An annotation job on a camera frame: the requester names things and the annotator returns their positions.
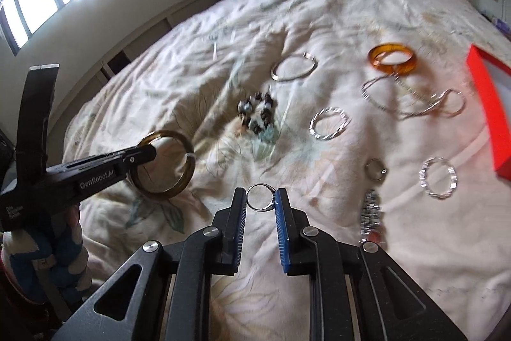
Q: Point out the dark olive bangle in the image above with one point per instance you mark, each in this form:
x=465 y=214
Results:
x=184 y=179

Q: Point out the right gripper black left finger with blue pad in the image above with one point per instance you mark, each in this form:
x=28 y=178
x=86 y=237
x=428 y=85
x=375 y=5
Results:
x=163 y=292

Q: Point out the thin silver bangle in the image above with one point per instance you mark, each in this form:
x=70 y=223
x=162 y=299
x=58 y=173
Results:
x=294 y=67

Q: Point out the floral cream bedspread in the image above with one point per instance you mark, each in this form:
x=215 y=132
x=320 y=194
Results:
x=209 y=78

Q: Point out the red jewelry box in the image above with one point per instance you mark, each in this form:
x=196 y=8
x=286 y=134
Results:
x=492 y=81

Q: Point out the amber orange bangle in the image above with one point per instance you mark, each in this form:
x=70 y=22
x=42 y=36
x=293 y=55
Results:
x=392 y=58

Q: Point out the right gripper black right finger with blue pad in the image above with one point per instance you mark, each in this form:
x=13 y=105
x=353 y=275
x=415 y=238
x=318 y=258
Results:
x=356 y=292

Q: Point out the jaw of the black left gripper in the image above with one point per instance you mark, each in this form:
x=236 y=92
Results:
x=122 y=162

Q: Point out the gloved left hand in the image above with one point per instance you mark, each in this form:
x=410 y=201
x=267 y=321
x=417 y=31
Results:
x=61 y=244

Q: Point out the low wooden wall cabinet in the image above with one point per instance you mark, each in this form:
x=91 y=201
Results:
x=111 y=63

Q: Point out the large twisted silver hoop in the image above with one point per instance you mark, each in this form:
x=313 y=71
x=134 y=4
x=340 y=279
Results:
x=438 y=178

